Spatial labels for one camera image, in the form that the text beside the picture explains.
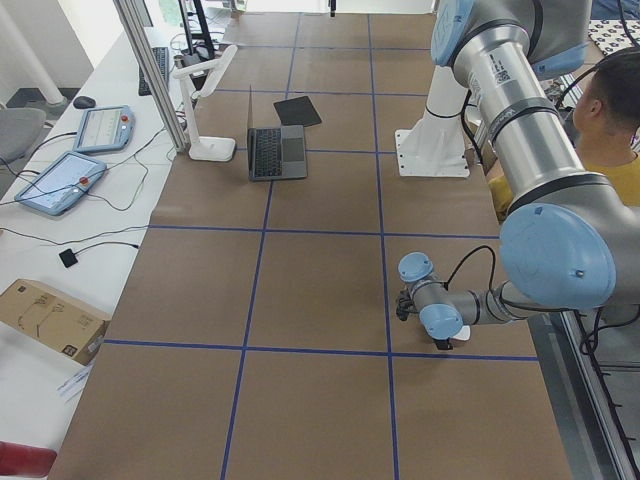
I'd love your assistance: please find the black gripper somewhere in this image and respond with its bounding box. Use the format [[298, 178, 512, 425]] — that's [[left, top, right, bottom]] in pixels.
[[394, 288, 454, 351]]

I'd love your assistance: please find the white computer mouse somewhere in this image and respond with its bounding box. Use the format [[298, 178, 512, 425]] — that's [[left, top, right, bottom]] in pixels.
[[453, 325, 471, 341]]

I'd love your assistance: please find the grey laptop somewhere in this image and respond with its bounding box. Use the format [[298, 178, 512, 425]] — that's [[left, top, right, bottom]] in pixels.
[[247, 88, 308, 181]]

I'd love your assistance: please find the black phone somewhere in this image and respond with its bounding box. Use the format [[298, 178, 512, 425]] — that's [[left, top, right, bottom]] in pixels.
[[273, 96, 322, 127]]

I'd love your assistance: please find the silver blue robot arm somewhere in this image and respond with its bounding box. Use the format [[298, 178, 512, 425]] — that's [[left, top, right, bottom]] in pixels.
[[397, 1, 639, 350]]

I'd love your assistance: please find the white desk lamp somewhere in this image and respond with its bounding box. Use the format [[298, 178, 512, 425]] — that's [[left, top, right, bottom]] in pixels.
[[171, 44, 238, 162]]

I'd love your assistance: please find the black computer mouse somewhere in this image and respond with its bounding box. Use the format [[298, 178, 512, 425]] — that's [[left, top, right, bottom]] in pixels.
[[72, 96, 96, 110]]

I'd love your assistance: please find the brown paper table cover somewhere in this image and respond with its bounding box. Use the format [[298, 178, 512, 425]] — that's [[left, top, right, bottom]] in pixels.
[[52, 13, 571, 479]]

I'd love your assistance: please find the person in yellow shirt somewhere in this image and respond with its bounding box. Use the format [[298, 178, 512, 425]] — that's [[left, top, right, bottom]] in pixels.
[[487, 47, 640, 221]]

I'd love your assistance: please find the small black square device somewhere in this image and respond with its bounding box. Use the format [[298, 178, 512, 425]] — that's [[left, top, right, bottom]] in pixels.
[[58, 248, 78, 268]]

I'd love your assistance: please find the brown cardboard box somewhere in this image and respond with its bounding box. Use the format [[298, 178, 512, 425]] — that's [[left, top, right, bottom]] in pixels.
[[1, 279, 111, 365]]

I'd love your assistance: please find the upper blue teach pendant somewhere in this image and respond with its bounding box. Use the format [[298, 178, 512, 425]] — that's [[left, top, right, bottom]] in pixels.
[[73, 105, 135, 154]]

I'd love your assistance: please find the blue teach pendant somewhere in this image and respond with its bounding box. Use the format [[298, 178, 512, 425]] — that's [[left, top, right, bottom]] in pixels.
[[14, 151, 107, 216], [73, 105, 135, 154]]

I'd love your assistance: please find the black keyboard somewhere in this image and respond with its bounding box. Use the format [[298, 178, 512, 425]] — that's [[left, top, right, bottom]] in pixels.
[[138, 46, 171, 97]]

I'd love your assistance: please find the lower blue teach pendant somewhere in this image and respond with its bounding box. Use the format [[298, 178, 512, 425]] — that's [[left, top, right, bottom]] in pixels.
[[14, 151, 107, 216]]

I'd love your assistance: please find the red object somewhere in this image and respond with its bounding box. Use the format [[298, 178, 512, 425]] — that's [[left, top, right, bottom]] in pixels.
[[1, 441, 57, 478]]

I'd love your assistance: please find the grey office chair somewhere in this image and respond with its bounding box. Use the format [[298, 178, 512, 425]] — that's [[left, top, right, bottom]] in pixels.
[[1, 107, 46, 163]]

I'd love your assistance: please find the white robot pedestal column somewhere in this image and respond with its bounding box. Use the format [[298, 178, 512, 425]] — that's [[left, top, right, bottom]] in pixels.
[[394, 66, 470, 178]]

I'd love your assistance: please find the aluminium frame post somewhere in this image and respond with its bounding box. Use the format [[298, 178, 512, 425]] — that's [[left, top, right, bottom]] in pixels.
[[113, 0, 188, 153]]

